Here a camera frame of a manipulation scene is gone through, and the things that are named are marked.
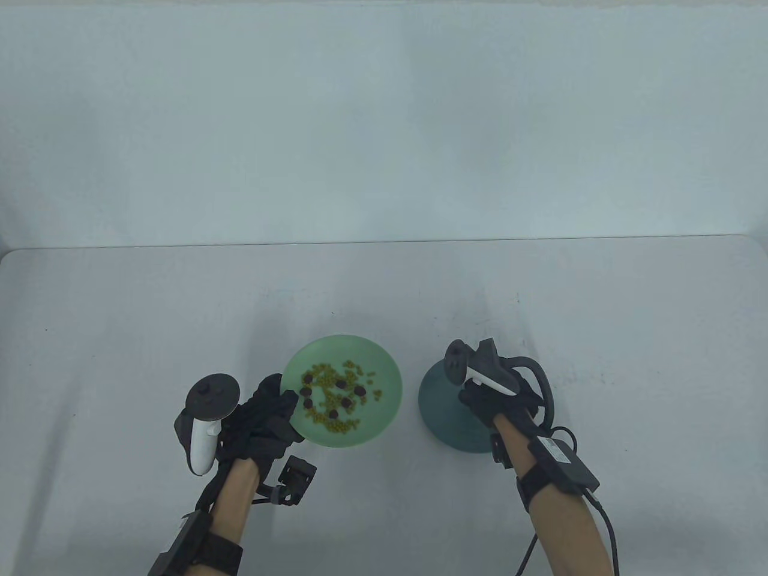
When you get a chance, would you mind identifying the dark teal plate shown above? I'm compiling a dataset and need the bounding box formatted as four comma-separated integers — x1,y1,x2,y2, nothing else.
418,359,517,455

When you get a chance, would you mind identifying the person's left forearm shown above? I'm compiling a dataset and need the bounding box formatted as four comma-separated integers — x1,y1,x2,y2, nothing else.
201,457,268,576

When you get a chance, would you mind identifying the black left glove cable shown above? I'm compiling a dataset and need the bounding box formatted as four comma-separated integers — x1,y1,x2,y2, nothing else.
200,459,229,523

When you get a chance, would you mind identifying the black left forearm strap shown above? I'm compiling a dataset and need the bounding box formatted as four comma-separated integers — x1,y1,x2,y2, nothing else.
191,533,244,576

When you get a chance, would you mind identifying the person's right hand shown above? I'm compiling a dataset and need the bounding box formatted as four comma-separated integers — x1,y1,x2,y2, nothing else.
459,369,542,429

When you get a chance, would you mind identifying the person's left hand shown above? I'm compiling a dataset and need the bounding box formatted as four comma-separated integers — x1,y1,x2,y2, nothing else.
213,373,307,466

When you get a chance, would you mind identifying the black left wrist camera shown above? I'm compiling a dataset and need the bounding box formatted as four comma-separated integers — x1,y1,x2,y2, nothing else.
276,455,317,506

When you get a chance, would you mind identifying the black left forearm sensor box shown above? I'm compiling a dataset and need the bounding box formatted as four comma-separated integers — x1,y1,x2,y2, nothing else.
147,510,211,576

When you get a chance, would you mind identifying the white left hand controller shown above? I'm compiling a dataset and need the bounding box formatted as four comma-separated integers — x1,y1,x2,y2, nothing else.
174,373,241,476

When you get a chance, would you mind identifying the light green plate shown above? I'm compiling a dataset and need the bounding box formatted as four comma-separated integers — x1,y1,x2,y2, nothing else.
282,335,403,448

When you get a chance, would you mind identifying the long black cable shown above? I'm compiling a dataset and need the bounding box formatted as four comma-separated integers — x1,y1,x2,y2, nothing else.
516,489,620,576

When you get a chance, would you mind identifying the black right forearm sensor box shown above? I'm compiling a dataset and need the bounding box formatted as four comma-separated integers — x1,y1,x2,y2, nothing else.
528,435,601,494

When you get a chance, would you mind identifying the person's right forearm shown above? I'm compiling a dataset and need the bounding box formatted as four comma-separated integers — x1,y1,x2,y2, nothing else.
492,414,619,576

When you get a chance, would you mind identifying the pile of green beans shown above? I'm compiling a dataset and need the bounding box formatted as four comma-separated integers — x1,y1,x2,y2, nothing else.
303,359,383,433

